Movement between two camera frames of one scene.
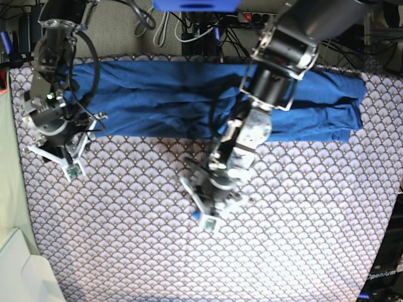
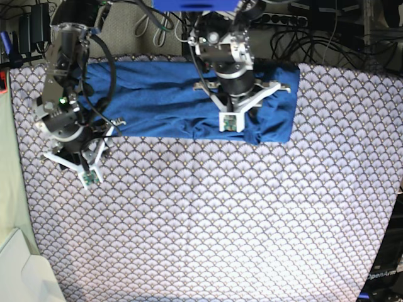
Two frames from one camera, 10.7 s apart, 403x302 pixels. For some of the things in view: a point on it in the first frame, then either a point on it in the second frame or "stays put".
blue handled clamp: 10,45 stays put
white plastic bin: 26,277 stays put
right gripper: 63,143 -> 79,146
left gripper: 213,189 -> 233,92
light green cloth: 14,212 stays put
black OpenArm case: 385,283 stays put
